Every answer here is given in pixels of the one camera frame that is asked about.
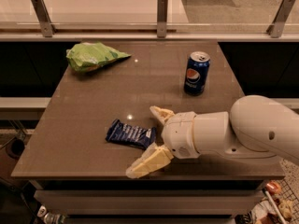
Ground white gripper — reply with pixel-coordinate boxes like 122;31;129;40
126;105;200;179

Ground blue rxbar blueberry wrapper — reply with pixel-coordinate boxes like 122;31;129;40
106;119;156;149

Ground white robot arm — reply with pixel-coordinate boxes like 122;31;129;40
126;95;299;178

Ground green rice chip bag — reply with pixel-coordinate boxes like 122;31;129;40
66;42;130;73

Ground blue pepsi can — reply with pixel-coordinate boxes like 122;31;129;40
184;51;210;96

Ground items under table left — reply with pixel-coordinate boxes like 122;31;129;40
37;205;65;224

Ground middle metal railing bracket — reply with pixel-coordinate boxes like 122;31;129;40
157;0;168;38

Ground metal railing bracket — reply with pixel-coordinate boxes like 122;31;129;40
31;0;55;37
157;0;168;38
266;0;296;38

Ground wire basket with items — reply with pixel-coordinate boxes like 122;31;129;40
249;180;299;224

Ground left metal railing bracket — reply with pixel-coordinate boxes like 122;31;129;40
31;0;55;37

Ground right metal railing bracket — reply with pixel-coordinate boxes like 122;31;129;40
266;0;296;38

